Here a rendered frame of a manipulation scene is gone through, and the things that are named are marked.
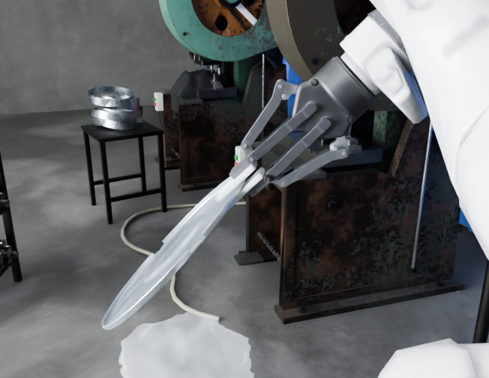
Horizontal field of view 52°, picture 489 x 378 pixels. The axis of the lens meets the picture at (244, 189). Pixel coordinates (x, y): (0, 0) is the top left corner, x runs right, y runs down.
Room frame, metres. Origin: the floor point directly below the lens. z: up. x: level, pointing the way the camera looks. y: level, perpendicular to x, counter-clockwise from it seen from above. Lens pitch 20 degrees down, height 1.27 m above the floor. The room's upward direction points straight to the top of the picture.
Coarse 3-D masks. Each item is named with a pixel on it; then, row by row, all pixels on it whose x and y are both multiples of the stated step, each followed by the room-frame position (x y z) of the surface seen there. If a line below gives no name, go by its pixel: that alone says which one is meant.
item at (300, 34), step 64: (320, 0) 1.67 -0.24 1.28; (320, 64) 1.67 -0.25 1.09; (384, 128) 2.08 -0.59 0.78; (320, 192) 1.91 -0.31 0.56; (384, 192) 2.00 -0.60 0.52; (448, 192) 2.09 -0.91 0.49; (256, 256) 2.10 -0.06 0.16; (320, 256) 1.92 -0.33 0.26; (384, 256) 2.01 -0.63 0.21; (448, 256) 2.11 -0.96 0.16
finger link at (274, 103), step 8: (280, 88) 0.61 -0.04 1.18; (272, 96) 0.61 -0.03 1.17; (280, 96) 0.61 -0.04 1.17; (272, 104) 0.61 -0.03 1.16; (264, 112) 0.61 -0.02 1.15; (272, 112) 0.61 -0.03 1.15; (256, 120) 0.62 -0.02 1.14; (264, 120) 0.61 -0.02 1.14; (256, 128) 0.61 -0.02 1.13; (248, 136) 0.62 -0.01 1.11; (256, 136) 0.61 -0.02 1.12; (248, 144) 0.62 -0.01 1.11
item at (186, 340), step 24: (192, 312) 1.63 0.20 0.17; (144, 336) 1.48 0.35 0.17; (168, 336) 1.47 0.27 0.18; (192, 336) 1.45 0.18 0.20; (216, 336) 1.48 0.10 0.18; (240, 336) 1.54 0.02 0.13; (120, 360) 1.44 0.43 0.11; (144, 360) 1.38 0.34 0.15; (168, 360) 1.35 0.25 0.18; (192, 360) 1.36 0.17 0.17; (216, 360) 1.37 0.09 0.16; (240, 360) 1.40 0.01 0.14
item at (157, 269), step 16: (208, 208) 0.70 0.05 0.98; (224, 208) 0.57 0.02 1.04; (192, 224) 0.66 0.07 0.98; (208, 224) 0.59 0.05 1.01; (176, 240) 0.65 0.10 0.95; (192, 240) 0.59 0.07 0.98; (160, 256) 0.65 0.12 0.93; (176, 256) 0.58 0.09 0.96; (144, 272) 0.70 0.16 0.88; (160, 272) 0.58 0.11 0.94; (128, 288) 0.69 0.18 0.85; (144, 288) 0.58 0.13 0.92; (160, 288) 0.51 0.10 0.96; (112, 304) 0.66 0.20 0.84; (128, 304) 0.58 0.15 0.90
